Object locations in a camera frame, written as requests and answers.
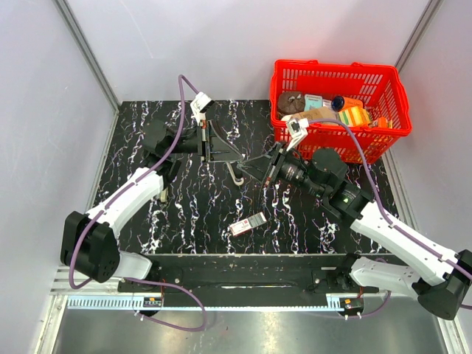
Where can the small orange packet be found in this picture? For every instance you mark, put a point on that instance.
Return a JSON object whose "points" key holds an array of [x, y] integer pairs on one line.
{"points": [[381, 122]]}

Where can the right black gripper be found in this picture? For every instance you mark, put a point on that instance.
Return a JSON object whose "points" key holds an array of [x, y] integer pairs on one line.
{"points": [[258, 167]]}

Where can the brown cardboard package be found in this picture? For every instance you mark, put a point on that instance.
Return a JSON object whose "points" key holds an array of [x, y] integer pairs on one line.
{"points": [[324, 114]]}

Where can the cream white stapler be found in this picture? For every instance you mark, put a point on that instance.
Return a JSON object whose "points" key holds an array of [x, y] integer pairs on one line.
{"points": [[163, 196]]}

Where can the orange bottle blue cap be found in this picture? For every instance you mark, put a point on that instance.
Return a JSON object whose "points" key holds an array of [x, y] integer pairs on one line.
{"points": [[340, 103]]}

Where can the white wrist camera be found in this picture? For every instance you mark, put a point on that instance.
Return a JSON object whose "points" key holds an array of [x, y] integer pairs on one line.
{"points": [[200, 104], [297, 128]]}

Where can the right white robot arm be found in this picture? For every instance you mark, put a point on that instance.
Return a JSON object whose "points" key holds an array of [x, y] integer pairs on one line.
{"points": [[437, 277]]}

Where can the teal white small box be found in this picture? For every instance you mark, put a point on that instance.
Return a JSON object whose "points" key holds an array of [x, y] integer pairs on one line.
{"points": [[313, 102]]}

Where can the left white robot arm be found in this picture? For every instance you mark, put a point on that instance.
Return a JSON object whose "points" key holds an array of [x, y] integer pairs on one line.
{"points": [[90, 239]]}

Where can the red white staple box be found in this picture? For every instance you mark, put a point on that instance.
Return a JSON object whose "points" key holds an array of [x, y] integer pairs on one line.
{"points": [[247, 224]]}

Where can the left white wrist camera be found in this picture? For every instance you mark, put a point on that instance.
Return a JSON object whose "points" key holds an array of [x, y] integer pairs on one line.
{"points": [[200, 104]]}

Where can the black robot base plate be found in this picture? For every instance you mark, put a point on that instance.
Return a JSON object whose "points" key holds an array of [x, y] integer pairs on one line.
{"points": [[256, 281]]}

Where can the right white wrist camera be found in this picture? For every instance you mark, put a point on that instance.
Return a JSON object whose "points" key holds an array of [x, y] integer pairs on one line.
{"points": [[297, 128]]}

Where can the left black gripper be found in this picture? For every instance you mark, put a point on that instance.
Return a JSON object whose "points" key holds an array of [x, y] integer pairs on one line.
{"points": [[212, 147]]}

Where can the red plastic shopping basket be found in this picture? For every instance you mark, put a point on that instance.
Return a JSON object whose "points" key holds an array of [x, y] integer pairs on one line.
{"points": [[377, 86]]}

